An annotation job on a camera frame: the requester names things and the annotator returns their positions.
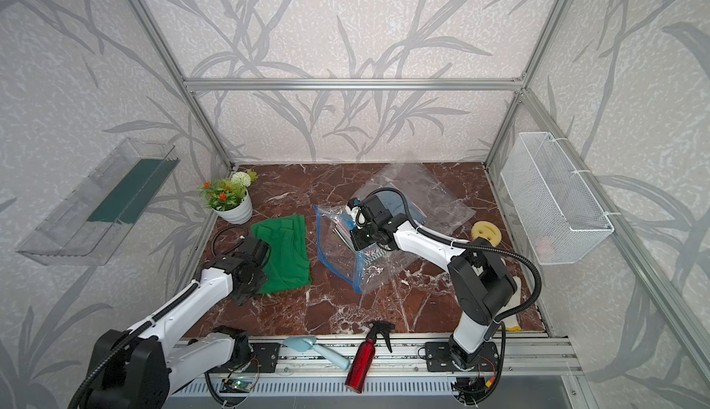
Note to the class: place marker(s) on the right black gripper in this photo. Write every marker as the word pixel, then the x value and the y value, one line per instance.
pixel 358 243

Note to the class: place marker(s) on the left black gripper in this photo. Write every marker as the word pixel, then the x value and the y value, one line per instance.
pixel 239 297

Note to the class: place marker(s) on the clear vacuum bag blue zip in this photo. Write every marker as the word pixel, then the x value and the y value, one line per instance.
pixel 374 267

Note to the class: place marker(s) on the green tank top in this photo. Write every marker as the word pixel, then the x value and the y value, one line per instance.
pixel 288 266

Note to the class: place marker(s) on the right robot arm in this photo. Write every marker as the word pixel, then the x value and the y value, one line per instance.
pixel 482 282

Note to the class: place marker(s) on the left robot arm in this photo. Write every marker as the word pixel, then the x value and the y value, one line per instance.
pixel 143 366

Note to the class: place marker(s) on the blue garment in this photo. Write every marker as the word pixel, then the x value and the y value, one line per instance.
pixel 393 202

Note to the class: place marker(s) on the striped folded garment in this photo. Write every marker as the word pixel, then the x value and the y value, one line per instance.
pixel 343 225

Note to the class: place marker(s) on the potted plant white pot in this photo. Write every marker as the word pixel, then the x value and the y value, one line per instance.
pixel 229 197

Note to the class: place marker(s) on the light blue brush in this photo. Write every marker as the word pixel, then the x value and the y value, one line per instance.
pixel 304 344

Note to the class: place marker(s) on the yellow smiley sponge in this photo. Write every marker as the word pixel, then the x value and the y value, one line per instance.
pixel 488 231

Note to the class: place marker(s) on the red spray bottle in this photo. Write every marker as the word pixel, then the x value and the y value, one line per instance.
pixel 363 359

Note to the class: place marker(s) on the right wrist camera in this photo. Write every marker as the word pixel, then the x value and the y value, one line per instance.
pixel 353 208

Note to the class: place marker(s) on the clear plastic wall shelf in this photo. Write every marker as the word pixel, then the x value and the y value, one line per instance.
pixel 88 226

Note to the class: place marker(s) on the white wire basket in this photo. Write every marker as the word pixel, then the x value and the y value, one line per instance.
pixel 561 217

